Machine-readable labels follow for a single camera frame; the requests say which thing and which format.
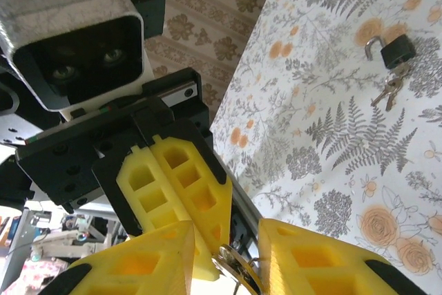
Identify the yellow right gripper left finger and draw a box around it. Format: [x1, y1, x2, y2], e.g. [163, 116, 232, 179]
[40, 220, 197, 295]

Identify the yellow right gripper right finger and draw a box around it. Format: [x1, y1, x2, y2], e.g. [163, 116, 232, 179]
[257, 218, 428, 295]

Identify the silver key with ring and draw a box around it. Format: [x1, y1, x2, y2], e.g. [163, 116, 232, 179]
[210, 243, 265, 295]

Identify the small metal key bunch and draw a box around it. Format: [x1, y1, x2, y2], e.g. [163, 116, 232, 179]
[370, 65, 412, 112]

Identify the floral tablecloth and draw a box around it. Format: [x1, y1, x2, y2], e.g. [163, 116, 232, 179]
[209, 0, 442, 295]

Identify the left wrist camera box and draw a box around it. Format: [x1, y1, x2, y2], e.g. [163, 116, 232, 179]
[0, 0, 155, 123]

